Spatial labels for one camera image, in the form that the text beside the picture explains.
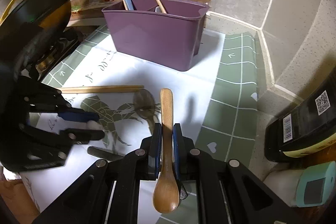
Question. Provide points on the white utensil in caddy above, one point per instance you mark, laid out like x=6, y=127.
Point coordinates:
x=158, y=9

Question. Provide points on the teal kitchen timer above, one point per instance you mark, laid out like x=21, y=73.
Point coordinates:
x=315, y=185

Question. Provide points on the white green grid placemat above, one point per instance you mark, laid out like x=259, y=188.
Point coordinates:
x=215, y=101

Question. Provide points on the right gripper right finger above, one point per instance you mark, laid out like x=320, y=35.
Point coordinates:
x=183, y=163

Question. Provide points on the yellow rimmed pan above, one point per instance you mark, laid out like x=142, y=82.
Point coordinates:
x=7, y=10

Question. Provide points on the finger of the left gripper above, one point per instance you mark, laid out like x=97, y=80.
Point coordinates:
x=81, y=136
x=79, y=117

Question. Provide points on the blue utensil handle in caddy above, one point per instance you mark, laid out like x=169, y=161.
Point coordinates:
x=130, y=5

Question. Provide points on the wooden chopstick on mat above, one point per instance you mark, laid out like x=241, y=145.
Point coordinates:
x=91, y=89

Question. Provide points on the metal spoon with ball end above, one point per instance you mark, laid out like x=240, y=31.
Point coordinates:
x=100, y=152

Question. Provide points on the purple utensil caddy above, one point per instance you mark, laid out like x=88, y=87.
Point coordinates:
x=170, y=39

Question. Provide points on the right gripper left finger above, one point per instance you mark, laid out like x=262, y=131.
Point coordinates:
x=152, y=145

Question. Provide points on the wooden spoon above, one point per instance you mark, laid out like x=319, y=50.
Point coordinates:
x=166, y=193

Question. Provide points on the black bottle with barcode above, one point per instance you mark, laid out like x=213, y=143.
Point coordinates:
x=307, y=129

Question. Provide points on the black frying pan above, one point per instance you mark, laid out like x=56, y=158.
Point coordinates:
x=29, y=32

